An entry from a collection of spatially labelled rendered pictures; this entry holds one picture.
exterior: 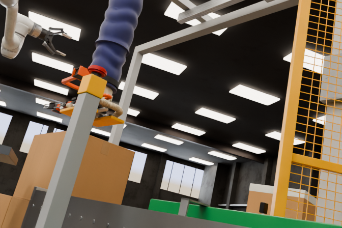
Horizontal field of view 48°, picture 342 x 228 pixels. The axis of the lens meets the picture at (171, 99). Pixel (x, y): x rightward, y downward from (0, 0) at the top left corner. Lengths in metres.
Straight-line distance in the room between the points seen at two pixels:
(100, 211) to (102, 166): 0.82
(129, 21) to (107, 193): 1.13
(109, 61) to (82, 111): 1.18
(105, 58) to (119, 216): 1.41
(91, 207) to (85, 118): 0.32
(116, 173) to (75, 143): 0.93
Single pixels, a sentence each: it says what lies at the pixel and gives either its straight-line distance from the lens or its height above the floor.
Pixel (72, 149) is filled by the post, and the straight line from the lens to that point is 1.32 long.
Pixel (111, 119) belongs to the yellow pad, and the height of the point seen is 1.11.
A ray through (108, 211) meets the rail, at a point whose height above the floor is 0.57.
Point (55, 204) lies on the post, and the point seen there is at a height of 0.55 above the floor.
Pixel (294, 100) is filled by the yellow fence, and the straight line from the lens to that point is 1.92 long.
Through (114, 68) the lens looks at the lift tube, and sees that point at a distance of 2.49.
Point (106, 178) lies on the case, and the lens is 2.19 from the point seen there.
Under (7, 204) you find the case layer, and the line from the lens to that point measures 2.63.
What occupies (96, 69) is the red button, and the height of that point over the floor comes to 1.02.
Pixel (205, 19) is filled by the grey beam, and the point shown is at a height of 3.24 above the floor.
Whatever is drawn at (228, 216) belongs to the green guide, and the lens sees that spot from 1.09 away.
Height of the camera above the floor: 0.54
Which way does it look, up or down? 19 degrees up
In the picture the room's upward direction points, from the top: 13 degrees clockwise
